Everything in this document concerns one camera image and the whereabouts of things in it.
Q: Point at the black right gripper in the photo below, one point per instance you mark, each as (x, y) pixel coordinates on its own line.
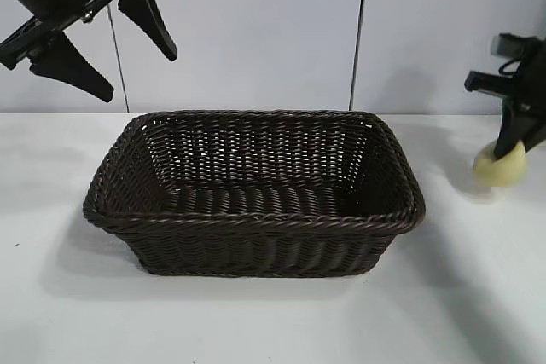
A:
(526, 87)

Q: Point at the pale yellow egg yolk pastry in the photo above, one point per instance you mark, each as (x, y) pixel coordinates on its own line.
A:
(499, 170)

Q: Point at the dark brown woven basket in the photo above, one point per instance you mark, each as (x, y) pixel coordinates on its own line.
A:
(256, 219)

